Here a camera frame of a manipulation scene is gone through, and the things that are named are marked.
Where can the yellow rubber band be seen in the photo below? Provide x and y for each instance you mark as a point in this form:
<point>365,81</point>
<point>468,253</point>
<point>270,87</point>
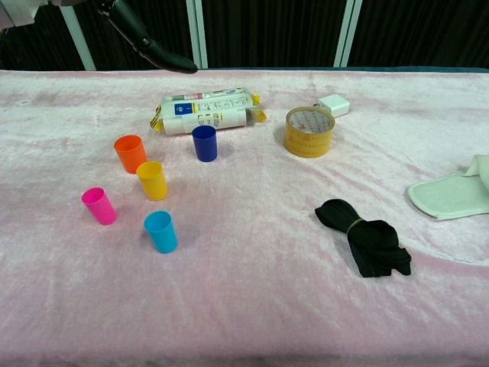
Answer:
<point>354,225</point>

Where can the white charger plug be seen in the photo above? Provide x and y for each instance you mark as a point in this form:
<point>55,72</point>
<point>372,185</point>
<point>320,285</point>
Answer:
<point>336,105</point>

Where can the pink velvet table cloth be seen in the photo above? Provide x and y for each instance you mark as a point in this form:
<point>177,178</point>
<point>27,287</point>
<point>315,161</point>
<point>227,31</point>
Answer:
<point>244,298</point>

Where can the light blue plastic cup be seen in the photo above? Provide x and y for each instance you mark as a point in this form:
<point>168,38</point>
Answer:
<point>162,235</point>

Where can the pink plastic cup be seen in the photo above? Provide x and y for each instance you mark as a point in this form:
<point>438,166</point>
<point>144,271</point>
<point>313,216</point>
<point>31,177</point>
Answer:
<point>100,208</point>

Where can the black pleated curtain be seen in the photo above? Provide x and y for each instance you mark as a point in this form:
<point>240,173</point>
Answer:
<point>271,30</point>

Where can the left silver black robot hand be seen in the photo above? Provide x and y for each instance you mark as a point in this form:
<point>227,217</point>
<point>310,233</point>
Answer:
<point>153,47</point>

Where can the white slanted frame post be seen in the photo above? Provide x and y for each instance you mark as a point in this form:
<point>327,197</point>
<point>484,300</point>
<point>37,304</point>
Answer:
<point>347,34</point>
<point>82,46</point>

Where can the yellow plastic cup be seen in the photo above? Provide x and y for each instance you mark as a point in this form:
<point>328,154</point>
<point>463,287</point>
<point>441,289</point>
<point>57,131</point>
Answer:
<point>153,185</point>

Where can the yellow packing tape roll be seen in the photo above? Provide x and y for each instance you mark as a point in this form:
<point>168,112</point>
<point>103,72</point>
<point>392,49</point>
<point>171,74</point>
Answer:
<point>305,143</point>

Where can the white fabric slipper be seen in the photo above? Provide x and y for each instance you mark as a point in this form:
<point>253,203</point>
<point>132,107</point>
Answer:
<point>447,197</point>

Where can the white double frame post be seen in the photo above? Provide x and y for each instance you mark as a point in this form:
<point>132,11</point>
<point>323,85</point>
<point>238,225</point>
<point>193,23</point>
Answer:
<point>198,34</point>

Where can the orange plastic cup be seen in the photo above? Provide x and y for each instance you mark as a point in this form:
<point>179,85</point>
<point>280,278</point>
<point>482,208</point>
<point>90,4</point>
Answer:
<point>130,154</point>

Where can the white yellow snack package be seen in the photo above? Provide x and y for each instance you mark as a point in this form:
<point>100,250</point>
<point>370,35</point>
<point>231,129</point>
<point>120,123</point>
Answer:
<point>206,112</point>

